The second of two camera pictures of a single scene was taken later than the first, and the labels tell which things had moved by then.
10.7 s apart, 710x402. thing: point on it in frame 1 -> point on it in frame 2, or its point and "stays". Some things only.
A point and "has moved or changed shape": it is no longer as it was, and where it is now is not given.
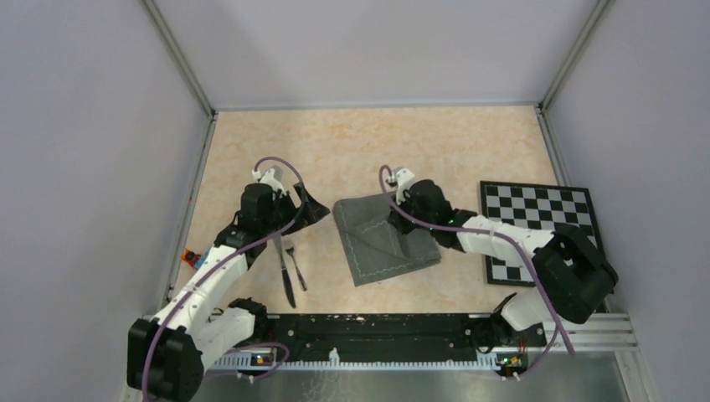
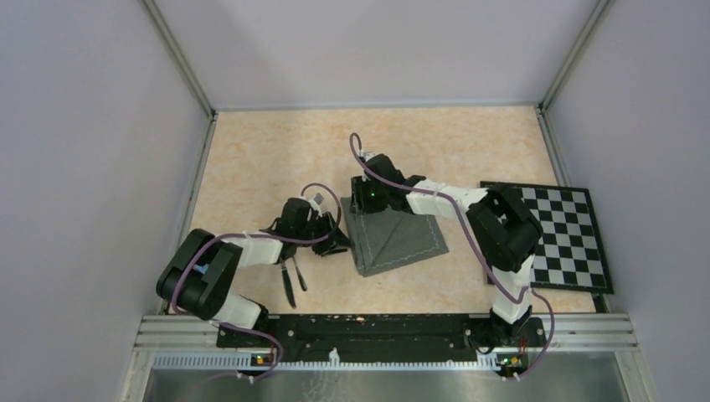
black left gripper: (313, 212) -> (340, 239)
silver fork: (302, 282) stays
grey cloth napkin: (373, 245) has moved or changed shape
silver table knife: (286, 281) stays
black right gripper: (395, 219) -> (359, 203)
